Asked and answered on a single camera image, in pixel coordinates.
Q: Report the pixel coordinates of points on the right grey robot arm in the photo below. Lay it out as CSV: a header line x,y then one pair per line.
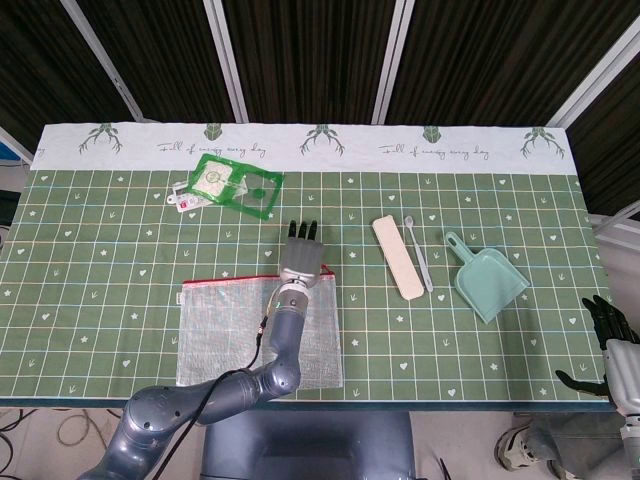
x,y
631,440

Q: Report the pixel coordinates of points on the grey toothbrush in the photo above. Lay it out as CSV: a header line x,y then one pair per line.
x,y
419,260

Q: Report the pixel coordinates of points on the grey white sneaker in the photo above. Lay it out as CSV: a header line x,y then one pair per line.
x,y
512,447

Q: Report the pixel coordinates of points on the beige toothbrush case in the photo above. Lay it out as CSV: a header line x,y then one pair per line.
x,y
397,257

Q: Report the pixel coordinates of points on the green grid pattern tablecloth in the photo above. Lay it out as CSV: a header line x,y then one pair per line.
x,y
450,350

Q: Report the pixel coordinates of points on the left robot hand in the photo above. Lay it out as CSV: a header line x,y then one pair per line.
x,y
301,260

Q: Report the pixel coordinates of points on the green bordered transparent package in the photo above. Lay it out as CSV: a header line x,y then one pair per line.
x,y
215,175

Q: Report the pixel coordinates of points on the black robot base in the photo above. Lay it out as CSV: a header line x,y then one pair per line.
x,y
310,445

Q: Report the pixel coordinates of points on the teal plastic scoop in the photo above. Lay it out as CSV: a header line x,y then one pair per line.
x,y
487,285

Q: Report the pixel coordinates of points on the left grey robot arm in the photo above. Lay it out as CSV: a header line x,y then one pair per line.
x,y
285,345

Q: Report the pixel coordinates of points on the grey trouser leg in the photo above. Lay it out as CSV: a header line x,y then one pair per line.
x,y
575,440

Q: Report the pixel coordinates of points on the small white card package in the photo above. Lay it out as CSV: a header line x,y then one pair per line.
x,y
187,204

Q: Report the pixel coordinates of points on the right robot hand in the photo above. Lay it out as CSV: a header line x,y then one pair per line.
x,y
622,365

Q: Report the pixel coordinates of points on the white frame post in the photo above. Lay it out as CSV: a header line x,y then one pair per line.
x,y
395,60
595,70
227,65
100,55

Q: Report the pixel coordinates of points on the clear mesh zipper pouch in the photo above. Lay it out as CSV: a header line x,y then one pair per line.
x,y
210,340

